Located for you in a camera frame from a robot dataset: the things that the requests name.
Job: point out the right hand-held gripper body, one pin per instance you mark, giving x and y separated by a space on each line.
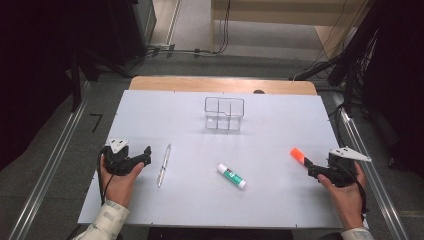
341 170

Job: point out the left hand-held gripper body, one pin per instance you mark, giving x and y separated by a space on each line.
118 161

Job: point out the clear silver pen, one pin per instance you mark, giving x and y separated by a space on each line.
164 165

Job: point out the orange highlighter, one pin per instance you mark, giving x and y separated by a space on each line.
297 155

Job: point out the clear plastic desk organizer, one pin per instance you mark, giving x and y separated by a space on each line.
224 113

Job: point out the white green glue stick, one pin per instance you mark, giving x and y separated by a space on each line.
232 176

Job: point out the person's left hand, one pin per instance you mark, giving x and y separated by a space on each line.
118 188

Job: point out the person's right hand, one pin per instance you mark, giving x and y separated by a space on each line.
348 203

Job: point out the white table board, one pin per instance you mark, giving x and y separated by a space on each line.
200 203

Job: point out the wooden table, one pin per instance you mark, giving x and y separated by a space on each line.
200 85

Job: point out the dark cabinet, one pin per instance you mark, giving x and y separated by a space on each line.
133 30

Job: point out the light wooden furniture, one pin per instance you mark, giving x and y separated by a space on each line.
283 13

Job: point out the metal floor rail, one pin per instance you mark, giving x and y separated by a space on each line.
50 166
376 186

